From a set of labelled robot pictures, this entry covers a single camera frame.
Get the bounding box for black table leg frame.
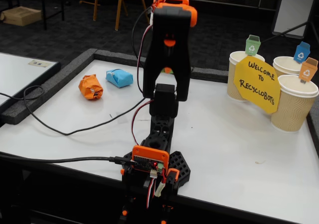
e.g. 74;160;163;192
39;0;66;31

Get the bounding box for small paper sticker label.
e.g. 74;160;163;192
28;59;52;68

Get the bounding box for orange recycling bin tag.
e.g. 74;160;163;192
298;57;319;84

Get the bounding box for whiteboard with black frame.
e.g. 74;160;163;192
0;52;62;112

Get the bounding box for ribbed brown paper cup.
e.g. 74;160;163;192
271;74;319;133
273;56;306;77
226;51;265;103

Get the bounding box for long dark foam strip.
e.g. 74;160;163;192
0;48;98;125

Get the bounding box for orange controller board case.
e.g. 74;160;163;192
131;145;170;177

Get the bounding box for black slanted stand bar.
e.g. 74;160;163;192
259;19;315;45

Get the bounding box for red servo wire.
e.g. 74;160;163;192
131;100;157;146

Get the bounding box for yellow welcome paper sign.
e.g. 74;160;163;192
233;55;281;114

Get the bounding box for short dark foam strip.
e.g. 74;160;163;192
190;67;229;83

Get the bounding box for blue recycling bin tag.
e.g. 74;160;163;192
293;41;311;63

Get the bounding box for thick black USB cable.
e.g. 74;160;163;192
0;151;137;167

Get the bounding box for white red black servo wires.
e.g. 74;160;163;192
145;170;168;209

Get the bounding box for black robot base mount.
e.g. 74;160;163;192
119;150;191;224

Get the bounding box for white panel black frame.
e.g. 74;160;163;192
271;0;318;39

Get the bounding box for thin black camera cable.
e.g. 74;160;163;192
0;6;157;136

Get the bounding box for brown cardboard box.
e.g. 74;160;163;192
0;6;42;27

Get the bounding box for orange paper parcel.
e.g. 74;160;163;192
78;74;104;101

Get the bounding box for green recycling bin tag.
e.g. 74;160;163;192
244;34;262;56

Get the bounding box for blue paper parcel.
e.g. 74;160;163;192
105;69;134;88

